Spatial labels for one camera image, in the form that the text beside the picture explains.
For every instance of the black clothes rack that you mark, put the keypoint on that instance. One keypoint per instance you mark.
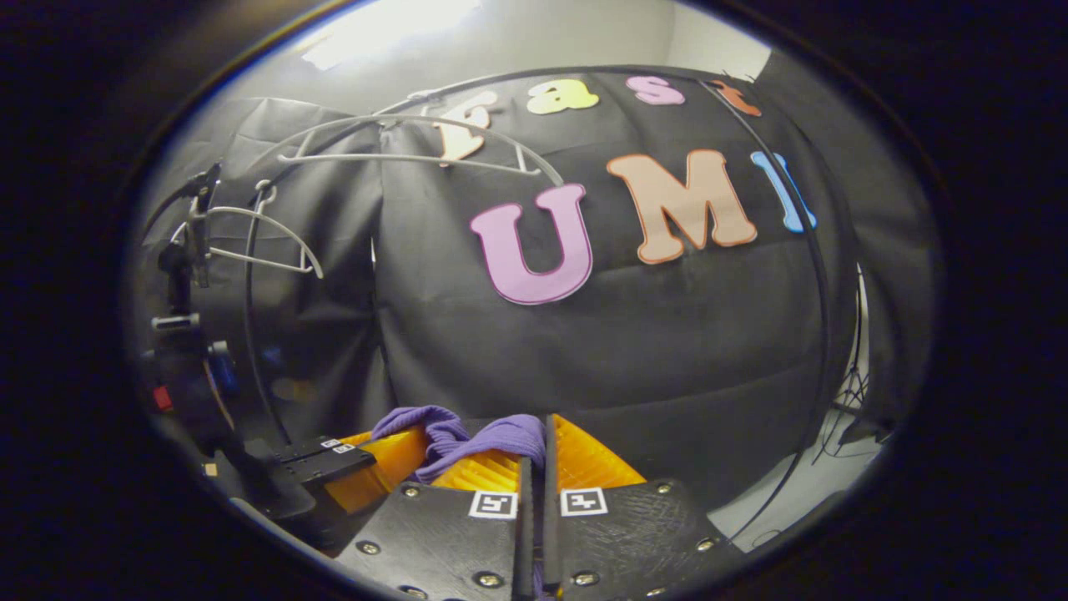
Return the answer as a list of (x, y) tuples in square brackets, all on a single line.
[(247, 309)]

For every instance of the white plastic hanger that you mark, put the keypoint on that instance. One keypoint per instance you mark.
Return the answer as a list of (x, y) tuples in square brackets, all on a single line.
[(250, 209), (350, 157)]

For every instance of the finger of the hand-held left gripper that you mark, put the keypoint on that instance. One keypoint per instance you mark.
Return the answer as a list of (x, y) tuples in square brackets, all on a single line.
[(317, 463)]

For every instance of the purple knit cardigan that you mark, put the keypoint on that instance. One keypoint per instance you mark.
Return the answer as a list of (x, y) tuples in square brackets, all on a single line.
[(501, 434)]

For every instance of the black tripod stand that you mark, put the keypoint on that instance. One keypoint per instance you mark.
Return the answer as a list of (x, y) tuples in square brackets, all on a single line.
[(851, 392)]

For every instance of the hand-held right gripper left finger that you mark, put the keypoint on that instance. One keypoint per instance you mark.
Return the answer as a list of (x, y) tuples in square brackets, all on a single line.
[(524, 542)]

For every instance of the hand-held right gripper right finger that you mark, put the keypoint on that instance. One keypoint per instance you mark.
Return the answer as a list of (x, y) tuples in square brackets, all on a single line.
[(551, 542)]

